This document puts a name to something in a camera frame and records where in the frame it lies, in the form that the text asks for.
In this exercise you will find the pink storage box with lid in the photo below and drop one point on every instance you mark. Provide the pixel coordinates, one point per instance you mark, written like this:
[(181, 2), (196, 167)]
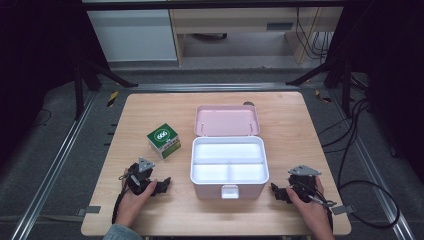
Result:
[(226, 120)]

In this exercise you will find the white divided tray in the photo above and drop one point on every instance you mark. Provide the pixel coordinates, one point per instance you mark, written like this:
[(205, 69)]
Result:
[(230, 150)]

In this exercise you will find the light wooden desk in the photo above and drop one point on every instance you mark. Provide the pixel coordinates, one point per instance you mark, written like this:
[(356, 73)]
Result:
[(233, 20)]

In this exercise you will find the aluminium floor rail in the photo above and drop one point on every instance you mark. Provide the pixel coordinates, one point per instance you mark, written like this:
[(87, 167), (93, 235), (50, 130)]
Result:
[(376, 173), (53, 170)]

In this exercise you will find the green and white carton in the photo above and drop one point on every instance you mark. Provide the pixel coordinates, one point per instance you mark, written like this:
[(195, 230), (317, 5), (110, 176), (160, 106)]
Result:
[(162, 136)]

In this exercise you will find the dark round disc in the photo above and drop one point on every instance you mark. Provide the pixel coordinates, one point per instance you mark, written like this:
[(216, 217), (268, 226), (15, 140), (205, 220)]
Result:
[(248, 103)]

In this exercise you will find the yellow black tape strip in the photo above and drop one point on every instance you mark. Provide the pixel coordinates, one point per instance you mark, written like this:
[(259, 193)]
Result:
[(112, 98), (322, 96)]

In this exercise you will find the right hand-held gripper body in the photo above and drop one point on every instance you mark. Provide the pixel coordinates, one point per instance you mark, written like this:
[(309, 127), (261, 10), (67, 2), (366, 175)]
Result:
[(301, 183)]

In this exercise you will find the black metal stand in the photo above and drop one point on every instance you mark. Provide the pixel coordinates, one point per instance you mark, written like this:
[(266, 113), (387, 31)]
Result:
[(345, 80), (80, 86)]

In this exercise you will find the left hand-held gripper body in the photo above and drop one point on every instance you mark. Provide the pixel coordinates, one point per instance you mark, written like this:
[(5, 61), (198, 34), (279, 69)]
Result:
[(137, 181)]

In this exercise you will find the aluminium cross rail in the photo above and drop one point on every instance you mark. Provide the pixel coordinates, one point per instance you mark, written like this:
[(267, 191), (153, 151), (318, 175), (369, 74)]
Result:
[(213, 87)]

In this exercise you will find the white cabinet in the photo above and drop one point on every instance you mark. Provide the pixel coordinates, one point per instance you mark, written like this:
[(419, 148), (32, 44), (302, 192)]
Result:
[(133, 35)]

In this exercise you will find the person's left hand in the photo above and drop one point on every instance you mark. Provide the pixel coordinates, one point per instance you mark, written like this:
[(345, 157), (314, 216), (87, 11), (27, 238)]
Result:
[(128, 208)]

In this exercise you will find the person's right hand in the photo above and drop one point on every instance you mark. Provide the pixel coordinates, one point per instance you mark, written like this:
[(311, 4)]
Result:
[(315, 213)]

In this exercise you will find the grey table clamp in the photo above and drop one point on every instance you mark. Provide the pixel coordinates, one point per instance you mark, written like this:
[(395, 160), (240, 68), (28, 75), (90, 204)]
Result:
[(89, 210), (343, 210)]

